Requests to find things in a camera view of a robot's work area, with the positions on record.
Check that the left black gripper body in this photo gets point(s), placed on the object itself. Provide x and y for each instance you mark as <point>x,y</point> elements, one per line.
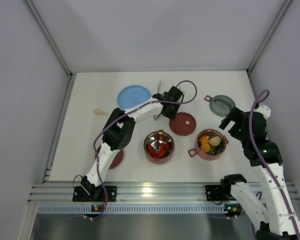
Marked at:
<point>168,110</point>

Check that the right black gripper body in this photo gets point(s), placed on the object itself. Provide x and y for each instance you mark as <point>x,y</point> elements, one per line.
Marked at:
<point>233,120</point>

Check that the long metal tongs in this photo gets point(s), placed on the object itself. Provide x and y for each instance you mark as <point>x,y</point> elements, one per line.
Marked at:
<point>158,100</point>

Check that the red lid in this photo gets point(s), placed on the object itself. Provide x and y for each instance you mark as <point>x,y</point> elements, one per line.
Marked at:
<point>116,160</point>
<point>183,124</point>

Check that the beige round bun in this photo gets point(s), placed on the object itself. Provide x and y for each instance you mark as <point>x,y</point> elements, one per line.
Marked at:
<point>215,141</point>

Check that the red steel bowl with handle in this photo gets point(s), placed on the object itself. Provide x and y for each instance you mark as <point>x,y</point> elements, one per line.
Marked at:
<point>210,133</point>

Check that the red orange carrot slice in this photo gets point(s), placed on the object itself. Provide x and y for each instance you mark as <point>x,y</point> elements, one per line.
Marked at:
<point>164,148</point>

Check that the orange food slices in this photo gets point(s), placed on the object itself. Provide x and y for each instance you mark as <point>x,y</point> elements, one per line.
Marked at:
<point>205,147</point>

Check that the red sausage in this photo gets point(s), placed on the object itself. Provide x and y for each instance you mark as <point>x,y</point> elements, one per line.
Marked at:
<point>152,151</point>

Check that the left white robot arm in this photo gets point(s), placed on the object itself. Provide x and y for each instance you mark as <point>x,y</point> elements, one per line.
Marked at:
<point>117,134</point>

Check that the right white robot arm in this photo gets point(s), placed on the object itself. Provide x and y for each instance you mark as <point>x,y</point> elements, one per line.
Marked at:
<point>275,219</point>

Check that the blue plate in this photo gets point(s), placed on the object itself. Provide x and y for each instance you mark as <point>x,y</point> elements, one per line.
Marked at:
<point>132,95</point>

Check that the grey lid with handle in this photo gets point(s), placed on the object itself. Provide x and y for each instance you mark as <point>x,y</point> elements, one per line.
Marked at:
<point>220,105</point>

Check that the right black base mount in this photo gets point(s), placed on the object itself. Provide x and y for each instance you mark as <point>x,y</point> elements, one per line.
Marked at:
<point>214,193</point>

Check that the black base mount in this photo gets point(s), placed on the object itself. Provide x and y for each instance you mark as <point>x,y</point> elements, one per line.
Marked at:
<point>214,193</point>
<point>107,193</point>

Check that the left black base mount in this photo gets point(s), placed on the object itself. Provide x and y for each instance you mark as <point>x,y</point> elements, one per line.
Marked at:
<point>107,193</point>

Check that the aluminium front rail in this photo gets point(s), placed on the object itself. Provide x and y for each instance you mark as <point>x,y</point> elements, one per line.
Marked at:
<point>126,193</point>

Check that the perforated cable duct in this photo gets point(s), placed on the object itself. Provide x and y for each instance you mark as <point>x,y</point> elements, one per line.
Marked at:
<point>94,209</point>

